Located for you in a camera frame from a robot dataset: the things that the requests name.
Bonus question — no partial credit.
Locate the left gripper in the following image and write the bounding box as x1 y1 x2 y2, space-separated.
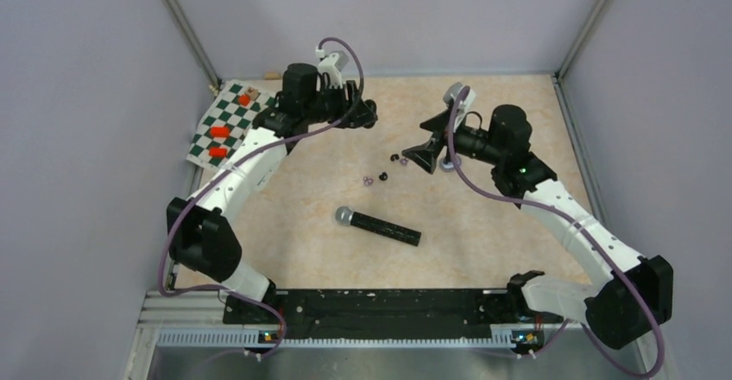
303 79 376 129

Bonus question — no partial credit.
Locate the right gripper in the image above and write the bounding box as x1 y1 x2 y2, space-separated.
402 107 505 174

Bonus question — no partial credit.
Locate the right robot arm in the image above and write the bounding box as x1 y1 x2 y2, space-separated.
401 104 673 350

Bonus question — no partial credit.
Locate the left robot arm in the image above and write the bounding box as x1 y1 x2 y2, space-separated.
163 63 378 323

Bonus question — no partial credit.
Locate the grey-blue earbud charging case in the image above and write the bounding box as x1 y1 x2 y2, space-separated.
439 157 462 173

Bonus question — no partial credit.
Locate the black microphone silver head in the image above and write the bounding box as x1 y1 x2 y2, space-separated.
335 206 422 246

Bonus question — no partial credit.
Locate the red block top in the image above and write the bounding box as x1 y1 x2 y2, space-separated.
238 95 251 106

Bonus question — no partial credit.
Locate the red block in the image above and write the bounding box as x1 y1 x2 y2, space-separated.
210 126 231 138
208 147 228 158
238 95 251 106

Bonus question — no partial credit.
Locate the green white chessboard mat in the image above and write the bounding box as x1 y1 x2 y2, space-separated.
186 80 275 171

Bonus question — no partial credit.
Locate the red block middle left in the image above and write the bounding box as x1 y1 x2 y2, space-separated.
210 126 231 138

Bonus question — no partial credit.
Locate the red block lower left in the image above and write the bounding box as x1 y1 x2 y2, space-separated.
208 147 228 158

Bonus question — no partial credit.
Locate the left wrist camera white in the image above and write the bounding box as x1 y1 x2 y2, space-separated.
315 47 350 89

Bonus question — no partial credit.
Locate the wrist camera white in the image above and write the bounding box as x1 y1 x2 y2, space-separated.
315 47 350 89
443 82 476 115

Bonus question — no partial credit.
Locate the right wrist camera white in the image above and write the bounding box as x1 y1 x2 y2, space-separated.
443 82 476 115

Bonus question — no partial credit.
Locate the cork piece at wall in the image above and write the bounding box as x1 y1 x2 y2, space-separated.
263 72 282 80

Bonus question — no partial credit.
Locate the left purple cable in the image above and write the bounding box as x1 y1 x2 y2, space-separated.
157 36 365 361

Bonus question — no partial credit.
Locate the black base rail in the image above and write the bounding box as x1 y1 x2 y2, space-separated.
223 288 562 340

